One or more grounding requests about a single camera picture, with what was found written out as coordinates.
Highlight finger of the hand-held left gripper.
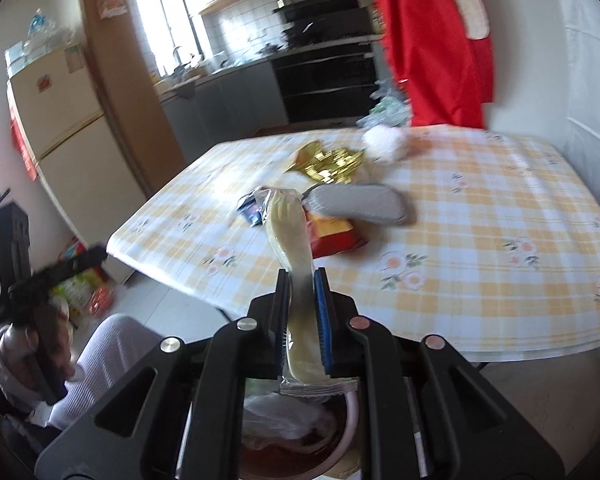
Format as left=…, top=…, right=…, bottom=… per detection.
left=19, top=244, right=110, bottom=298

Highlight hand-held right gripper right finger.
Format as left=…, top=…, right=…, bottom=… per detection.
left=314, top=267, right=566, bottom=480

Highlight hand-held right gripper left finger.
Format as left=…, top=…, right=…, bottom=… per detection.
left=35, top=268, right=293, bottom=480

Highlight white plastic fork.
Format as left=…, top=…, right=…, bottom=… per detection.
left=260, top=187, right=358, bottom=403

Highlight orange and red snack packet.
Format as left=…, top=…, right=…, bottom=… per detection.
left=304, top=210, right=370, bottom=259

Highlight blue white wrapper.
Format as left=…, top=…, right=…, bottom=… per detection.
left=236, top=186, right=276, bottom=229

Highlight clear plastic wrapper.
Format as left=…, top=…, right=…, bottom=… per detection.
left=242, top=392, right=336, bottom=453

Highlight pink brown plastic basin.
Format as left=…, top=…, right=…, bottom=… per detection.
left=240, top=380, right=363, bottom=480

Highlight golden brown wrapper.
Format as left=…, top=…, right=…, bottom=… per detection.
left=292, top=141, right=367, bottom=184

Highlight white foam fruit net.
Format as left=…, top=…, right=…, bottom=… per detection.
left=361, top=125, right=412, bottom=163

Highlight person's left forearm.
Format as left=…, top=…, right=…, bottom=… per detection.
left=0, top=347, right=36, bottom=426

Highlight person's left hand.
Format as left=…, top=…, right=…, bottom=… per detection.
left=0, top=305, right=86, bottom=403

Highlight colourful packaging bags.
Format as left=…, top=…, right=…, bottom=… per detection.
left=50, top=237, right=116, bottom=321

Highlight red hanging cloth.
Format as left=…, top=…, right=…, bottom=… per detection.
left=9, top=110, right=38, bottom=181

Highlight person's white trouser leg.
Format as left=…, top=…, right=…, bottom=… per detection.
left=45, top=312, right=191, bottom=433

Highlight cream refrigerator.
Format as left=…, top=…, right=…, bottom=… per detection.
left=5, top=42, right=148, bottom=286

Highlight yellow checked floral tablecloth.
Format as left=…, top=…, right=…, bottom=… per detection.
left=106, top=127, right=600, bottom=363

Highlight grey base cabinets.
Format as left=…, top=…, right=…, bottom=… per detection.
left=160, top=57, right=288, bottom=151

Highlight clear plastic bags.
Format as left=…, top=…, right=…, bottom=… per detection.
left=5, top=7, right=76, bottom=61

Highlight large printed shopping bags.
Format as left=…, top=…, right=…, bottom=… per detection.
left=357, top=77, right=413, bottom=128

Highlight black built-in oven stove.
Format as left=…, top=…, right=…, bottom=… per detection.
left=270, top=40, right=381, bottom=123

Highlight dark framed window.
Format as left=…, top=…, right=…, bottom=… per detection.
left=132, top=0, right=203, bottom=78

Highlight red hanging apron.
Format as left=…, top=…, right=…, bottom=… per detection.
left=364, top=0, right=496, bottom=131

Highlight black range hood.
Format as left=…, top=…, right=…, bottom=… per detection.
left=272, top=0, right=376, bottom=36

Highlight wooden door frame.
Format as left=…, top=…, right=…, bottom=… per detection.
left=75, top=0, right=188, bottom=201

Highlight white plastic wall sheet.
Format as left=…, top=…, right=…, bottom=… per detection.
left=485, top=0, right=600, bottom=241

